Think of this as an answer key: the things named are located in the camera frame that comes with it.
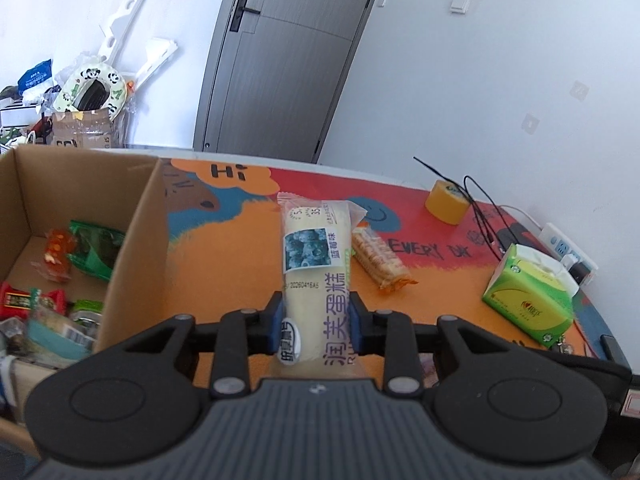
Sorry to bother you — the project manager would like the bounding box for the orange-red clear snack packet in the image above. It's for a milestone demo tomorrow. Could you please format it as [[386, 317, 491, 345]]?
[[31, 228, 77, 281]]

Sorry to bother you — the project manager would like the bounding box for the blue plastic bag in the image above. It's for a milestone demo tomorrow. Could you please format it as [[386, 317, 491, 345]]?
[[17, 58, 54, 104]]

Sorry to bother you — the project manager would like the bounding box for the red and green snack packet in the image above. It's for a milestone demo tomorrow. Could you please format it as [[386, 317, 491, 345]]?
[[30, 287, 69, 317]]

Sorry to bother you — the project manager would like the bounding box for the black door handle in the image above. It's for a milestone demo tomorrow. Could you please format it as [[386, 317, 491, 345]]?
[[229, 0, 264, 32]]

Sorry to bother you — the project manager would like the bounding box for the dark green snack packet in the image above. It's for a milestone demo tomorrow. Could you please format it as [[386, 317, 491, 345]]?
[[66, 219, 127, 284]]

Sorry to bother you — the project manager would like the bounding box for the black cable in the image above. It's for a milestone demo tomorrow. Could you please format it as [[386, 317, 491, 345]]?
[[412, 156, 527, 262]]

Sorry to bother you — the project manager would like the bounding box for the green tissue box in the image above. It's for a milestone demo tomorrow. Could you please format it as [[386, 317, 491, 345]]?
[[481, 242, 576, 346]]

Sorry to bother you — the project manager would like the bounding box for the yellow tape roll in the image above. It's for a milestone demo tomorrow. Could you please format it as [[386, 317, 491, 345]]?
[[425, 180, 471, 226]]

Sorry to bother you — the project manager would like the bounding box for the long cream cake packet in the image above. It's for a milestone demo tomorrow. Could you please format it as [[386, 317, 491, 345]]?
[[277, 192, 369, 382]]

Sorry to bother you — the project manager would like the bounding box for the white packet with green edge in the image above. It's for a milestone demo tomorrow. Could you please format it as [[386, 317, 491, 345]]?
[[69, 299, 104, 337]]

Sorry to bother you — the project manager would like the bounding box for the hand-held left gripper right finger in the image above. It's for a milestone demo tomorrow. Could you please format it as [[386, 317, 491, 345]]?
[[347, 291, 502, 397]]

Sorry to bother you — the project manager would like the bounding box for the white power strip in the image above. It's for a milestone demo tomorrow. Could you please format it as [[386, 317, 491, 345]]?
[[540, 222, 599, 286]]

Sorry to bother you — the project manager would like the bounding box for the grey door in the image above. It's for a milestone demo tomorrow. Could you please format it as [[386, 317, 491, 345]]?
[[192, 0, 391, 164]]

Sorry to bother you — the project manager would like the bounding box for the short white plastic board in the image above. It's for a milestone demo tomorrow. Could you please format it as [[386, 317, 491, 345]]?
[[132, 37, 179, 92]]

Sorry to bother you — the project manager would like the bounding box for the black charger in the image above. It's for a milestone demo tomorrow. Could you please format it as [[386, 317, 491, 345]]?
[[567, 260, 592, 286]]

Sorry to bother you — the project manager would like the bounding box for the orange cracker packet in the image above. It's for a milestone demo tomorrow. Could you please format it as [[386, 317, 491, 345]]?
[[350, 227, 419, 290]]

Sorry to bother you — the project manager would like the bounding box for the blue and white snack packet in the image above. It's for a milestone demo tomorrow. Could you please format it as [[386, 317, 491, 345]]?
[[25, 310, 97, 362]]

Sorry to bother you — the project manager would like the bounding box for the tall white plastic board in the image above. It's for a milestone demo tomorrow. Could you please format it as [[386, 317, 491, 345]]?
[[97, 0, 156, 67]]

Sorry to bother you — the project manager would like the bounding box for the orange printed table mat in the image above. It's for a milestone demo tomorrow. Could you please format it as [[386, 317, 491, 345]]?
[[159, 157, 612, 392]]

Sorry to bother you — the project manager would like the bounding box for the small cardboard box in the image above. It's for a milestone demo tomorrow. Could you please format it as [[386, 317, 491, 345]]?
[[50, 107, 114, 150]]

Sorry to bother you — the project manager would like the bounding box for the white square cake packet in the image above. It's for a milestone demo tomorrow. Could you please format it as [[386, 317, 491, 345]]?
[[0, 318, 27, 357]]

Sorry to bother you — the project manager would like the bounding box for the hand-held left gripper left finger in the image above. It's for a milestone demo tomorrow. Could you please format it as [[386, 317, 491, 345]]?
[[117, 291, 286, 399]]

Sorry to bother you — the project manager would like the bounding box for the panda print cushion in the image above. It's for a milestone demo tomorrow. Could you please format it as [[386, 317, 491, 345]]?
[[53, 57, 129, 121]]

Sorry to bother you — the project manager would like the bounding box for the large cardboard box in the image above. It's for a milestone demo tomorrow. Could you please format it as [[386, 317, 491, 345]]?
[[0, 145, 172, 427]]

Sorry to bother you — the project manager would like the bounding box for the white cable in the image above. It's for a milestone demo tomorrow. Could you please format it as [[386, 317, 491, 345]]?
[[499, 203, 544, 232]]

